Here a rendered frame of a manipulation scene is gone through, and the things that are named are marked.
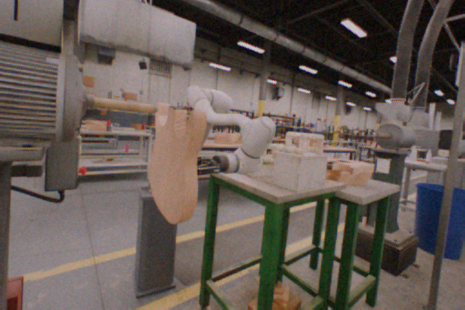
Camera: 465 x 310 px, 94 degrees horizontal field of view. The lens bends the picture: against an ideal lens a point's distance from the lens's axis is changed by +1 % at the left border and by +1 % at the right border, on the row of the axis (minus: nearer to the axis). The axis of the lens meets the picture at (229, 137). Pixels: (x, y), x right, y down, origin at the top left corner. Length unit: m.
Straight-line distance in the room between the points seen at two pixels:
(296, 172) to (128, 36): 0.86
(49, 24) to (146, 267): 1.51
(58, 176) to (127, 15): 0.63
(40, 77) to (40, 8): 0.17
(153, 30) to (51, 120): 0.35
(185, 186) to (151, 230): 1.04
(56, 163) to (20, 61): 0.42
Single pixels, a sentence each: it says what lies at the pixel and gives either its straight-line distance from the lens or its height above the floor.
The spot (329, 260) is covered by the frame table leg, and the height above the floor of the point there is 0.46.
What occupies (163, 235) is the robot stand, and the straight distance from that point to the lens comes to 1.74.
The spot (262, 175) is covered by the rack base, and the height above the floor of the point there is 0.96.
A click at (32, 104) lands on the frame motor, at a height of 1.22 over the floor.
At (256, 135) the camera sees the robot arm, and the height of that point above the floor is 1.18.
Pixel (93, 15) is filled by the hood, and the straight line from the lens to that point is 0.69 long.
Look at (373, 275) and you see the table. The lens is 2.14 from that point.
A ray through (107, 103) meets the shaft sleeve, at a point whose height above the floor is 1.25.
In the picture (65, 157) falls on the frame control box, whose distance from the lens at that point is 1.01.
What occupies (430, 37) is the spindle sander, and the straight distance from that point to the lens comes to 3.22.
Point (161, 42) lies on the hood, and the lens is 0.72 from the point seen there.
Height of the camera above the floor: 1.22
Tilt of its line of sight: 3 degrees down
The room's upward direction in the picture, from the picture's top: 5 degrees clockwise
